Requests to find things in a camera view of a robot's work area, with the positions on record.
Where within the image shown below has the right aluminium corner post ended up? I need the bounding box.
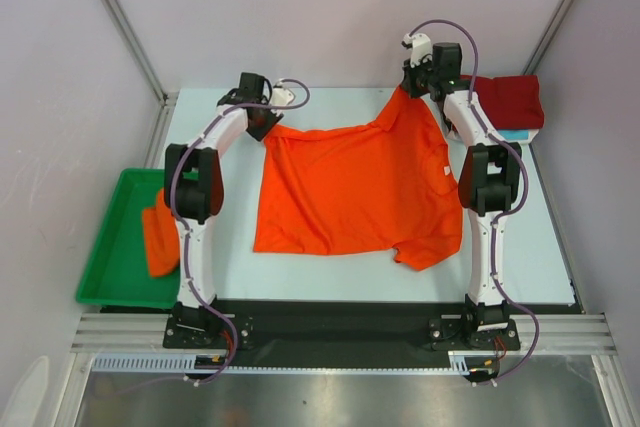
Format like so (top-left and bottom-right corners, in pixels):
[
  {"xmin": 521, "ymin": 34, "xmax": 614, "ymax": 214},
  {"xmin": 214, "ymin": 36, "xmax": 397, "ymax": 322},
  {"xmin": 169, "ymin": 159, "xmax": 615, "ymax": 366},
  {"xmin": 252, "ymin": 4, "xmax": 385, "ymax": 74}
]
[{"xmin": 522, "ymin": 0, "xmax": 577, "ymax": 75}]

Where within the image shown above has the folded turquoise t shirt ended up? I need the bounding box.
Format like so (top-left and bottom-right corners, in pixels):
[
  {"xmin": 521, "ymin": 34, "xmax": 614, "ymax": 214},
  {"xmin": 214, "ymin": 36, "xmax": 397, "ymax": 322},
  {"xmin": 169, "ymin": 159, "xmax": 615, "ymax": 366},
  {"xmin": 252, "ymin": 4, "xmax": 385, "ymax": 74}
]
[{"xmin": 498, "ymin": 130, "xmax": 530, "ymax": 144}]

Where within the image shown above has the green plastic tray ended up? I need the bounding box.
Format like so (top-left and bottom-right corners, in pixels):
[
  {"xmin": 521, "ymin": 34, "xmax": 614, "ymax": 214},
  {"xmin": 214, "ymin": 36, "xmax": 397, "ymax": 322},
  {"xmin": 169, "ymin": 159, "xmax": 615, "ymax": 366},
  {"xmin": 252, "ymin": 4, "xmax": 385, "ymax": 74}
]
[{"xmin": 75, "ymin": 168, "xmax": 180, "ymax": 310}]

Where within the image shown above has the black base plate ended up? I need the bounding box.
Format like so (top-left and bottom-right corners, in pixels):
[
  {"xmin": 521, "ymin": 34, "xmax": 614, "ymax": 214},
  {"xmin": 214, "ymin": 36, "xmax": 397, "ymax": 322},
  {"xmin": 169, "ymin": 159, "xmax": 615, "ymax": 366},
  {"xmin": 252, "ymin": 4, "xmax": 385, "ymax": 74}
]
[{"xmin": 99, "ymin": 300, "xmax": 580, "ymax": 368}]

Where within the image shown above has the aluminium corner post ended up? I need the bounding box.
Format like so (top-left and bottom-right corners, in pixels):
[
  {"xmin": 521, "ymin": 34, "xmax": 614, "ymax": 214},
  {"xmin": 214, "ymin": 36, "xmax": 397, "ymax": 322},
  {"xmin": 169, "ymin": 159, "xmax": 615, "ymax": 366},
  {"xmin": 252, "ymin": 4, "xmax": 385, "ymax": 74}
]
[
  {"xmin": 69, "ymin": 0, "xmax": 171, "ymax": 103},
  {"xmin": 522, "ymin": 0, "xmax": 577, "ymax": 75}
]

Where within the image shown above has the folded dark red t shirt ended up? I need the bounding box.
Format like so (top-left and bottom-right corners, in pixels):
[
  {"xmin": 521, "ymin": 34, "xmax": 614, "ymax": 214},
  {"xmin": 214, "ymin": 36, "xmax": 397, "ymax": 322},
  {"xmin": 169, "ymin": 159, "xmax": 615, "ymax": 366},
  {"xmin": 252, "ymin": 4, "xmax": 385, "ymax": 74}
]
[{"xmin": 474, "ymin": 75, "xmax": 545, "ymax": 130}]

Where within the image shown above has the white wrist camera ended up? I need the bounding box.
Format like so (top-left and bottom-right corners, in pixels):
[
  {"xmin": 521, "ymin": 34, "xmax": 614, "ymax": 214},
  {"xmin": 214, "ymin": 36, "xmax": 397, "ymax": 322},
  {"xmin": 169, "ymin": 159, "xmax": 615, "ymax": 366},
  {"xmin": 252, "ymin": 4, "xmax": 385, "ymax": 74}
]
[
  {"xmin": 402, "ymin": 33, "xmax": 432, "ymax": 68},
  {"xmin": 269, "ymin": 79, "xmax": 296, "ymax": 107}
]

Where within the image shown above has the orange t shirt in tray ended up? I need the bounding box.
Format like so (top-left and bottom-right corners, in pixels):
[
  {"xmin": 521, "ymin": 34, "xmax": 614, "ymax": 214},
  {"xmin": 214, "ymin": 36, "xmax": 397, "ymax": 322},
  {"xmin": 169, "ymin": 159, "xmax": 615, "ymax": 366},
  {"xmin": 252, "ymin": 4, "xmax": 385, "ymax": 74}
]
[{"xmin": 142, "ymin": 189, "xmax": 180, "ymax": 278}]

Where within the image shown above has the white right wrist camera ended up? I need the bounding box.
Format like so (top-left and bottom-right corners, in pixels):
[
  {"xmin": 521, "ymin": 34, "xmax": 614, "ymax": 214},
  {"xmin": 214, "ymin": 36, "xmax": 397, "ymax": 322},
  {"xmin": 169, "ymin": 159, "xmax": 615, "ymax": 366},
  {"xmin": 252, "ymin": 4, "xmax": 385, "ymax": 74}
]
[{"xmin": 402, "ymin": 33, "xmax": 432, "ymax": 68}]

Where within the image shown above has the orange t shirt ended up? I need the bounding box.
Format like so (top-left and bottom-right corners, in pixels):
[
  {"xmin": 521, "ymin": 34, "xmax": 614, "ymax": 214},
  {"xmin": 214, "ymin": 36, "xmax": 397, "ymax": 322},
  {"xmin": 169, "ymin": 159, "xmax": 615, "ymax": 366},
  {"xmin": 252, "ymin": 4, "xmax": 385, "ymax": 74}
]
[
  {"xmin": 142, "ymin": 189, "xmax": 180, "ymax": 278},
  {"xmin": 253, "ymin": 88, "xmax": 463, "ymax": 271}
]

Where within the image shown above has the grey slotted cable duct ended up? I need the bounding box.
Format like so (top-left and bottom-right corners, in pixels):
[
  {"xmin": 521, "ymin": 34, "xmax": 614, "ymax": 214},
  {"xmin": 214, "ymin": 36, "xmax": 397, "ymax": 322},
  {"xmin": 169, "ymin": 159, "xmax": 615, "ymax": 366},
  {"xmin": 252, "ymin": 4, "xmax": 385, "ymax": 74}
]
[{"xmin": 92, "ymin": 352, "xmax": 496, "ymax": 376}]

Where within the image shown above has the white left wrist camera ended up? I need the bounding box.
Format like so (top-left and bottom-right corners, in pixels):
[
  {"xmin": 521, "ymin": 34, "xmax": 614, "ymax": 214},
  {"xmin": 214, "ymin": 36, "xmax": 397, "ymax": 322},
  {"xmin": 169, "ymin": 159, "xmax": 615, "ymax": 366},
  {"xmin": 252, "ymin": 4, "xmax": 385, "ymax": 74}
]
[{"xmin": 269, "ymin": 79, "xmax": 296, "ymax": 107}]

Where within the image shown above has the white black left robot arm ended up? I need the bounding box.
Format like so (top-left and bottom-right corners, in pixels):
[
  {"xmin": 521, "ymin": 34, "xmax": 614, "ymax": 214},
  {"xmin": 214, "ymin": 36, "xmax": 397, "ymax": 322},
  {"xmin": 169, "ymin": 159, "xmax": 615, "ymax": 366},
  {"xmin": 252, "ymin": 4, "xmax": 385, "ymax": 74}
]
[{"xmin": 163, "ymin": 73, "xmax": 295, "ymax": 349}]

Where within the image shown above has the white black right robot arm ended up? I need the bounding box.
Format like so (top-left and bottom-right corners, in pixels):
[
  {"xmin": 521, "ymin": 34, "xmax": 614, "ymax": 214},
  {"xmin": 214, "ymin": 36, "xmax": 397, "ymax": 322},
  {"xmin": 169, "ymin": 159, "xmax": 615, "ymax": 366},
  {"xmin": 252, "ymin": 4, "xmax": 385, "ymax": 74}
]
[{"xmin": 401, "ymin": 33, "xmax": 528, "ymax": 354}]

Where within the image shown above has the left aluminium corner post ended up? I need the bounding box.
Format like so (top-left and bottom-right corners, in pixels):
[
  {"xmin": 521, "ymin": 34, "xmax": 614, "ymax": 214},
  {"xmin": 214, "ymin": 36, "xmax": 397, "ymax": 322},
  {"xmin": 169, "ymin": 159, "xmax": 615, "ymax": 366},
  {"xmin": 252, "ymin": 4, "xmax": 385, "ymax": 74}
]
[{"xmin": 69, "ymin": 0, "xmax": 171, "ymax": 103}]

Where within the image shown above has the aluminium front rail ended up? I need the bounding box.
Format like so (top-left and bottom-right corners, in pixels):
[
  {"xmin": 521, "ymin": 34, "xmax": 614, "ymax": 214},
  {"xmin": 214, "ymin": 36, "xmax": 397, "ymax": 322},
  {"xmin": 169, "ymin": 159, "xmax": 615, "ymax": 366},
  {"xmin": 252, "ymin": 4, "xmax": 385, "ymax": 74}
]
[{"xmin": 71, "ymin": 313, "xmax": 616, "ymax": 355}]

